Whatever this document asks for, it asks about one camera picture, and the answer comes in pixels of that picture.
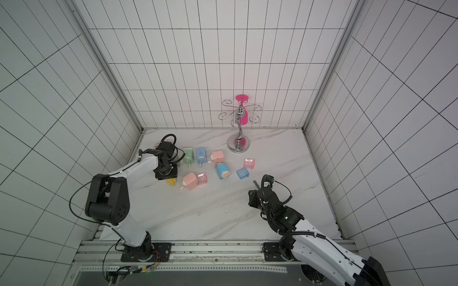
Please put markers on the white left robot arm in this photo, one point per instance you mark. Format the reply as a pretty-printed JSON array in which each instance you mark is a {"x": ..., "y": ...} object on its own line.
[{"x": 108, "y": 200}]

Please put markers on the light green pencil sharpener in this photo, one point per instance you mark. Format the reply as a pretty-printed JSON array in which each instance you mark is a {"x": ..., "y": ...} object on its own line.
[{"x": 188, "y": 156}]

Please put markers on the clear blue tray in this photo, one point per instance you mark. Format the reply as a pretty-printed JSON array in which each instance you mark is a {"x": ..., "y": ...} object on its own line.
[{"x": 243, "y": 173}]

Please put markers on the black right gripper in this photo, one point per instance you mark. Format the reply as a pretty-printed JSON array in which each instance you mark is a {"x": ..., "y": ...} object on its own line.
[{"x": 256, "y": 196}]

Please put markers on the yellow pencil sharpener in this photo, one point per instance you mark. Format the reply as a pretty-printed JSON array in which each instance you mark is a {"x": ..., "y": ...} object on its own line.
[{"x": 171, "y": 181}]

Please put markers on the clear pink tray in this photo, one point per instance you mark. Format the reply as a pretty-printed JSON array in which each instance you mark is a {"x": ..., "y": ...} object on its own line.
[
  {"x": 202, "y": 178},
  {"x": 249, "y": 163}
]

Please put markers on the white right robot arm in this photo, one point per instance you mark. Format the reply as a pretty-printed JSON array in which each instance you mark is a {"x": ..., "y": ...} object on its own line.
[{"x": 301, "y": 241}]

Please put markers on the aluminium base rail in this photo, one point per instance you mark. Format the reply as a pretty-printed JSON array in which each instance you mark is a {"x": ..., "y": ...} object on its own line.
[{"x": 97, "y": 253}]

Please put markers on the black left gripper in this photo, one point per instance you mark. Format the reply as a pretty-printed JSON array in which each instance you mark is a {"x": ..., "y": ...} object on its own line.
[{"x": 173, "y": 174}]

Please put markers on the chrome jewelry stand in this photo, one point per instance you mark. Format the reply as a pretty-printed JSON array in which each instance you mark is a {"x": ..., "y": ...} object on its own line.
[{"x": 241, "y": 113}]

